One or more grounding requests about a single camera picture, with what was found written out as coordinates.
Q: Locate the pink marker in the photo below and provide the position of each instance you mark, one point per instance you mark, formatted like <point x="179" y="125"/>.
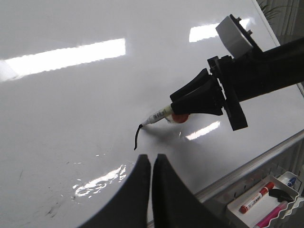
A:
<point x="273" y="214"/>

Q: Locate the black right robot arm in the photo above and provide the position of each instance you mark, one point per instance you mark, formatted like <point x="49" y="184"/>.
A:
<point x="277" y="68"/>

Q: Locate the white camera box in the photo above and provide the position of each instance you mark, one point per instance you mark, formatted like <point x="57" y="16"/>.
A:
<point x="236" y="39"/>

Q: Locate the blue-capped marker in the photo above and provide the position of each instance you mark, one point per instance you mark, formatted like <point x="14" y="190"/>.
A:
<point x="291" y="182"/>

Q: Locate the white whiteboard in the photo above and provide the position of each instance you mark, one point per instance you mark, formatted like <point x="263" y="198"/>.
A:
<point x="78" y="76"/>

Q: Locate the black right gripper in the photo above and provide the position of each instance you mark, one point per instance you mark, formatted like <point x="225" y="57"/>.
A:
<point x="204" y="96"/>

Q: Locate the red-capped white marker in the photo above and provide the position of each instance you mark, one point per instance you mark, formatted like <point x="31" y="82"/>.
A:
<point x="248" y="205"/>

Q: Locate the white marker tray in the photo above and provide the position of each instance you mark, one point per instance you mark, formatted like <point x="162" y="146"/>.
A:
<point x="264" y="206"/>

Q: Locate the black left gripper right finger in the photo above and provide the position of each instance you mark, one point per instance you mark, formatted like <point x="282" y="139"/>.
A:
<point x="174" y="206"/>

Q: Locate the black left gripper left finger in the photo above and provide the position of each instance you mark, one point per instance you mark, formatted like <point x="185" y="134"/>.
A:
<point x="128" y="207"/>

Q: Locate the black eraser piece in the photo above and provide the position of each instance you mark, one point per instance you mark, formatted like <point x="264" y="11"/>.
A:
<point x="281" y="195"/>

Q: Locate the white black-tip marker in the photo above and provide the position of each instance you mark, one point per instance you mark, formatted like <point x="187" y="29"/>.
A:
<point x="157" y="116"/>

